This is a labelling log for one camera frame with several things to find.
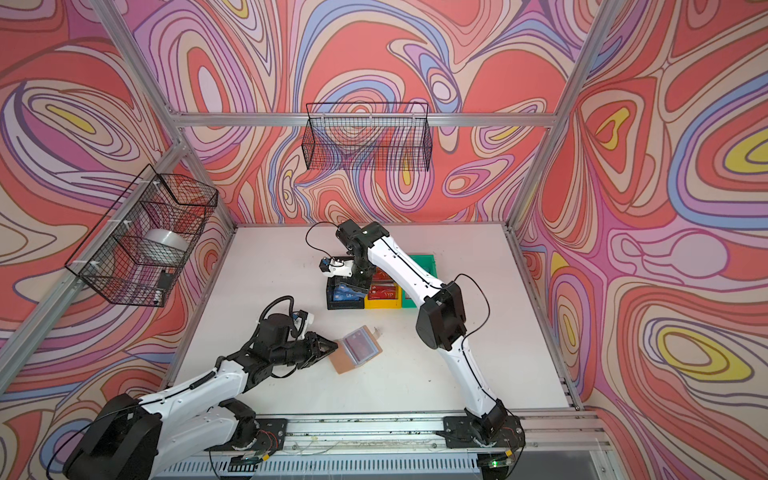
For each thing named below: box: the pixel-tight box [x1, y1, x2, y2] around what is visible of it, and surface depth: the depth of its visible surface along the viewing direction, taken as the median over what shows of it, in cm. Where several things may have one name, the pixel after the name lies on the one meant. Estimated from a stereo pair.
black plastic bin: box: [326, 276, 368, 310], surface depth 95 cm
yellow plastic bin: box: [364, 282, 403, 309], surface depth 95 cm
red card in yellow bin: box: [368, 285, 396, 300], surface depth 101 cm
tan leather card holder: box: [328, 325, 383, 375], surface depth 88 cm
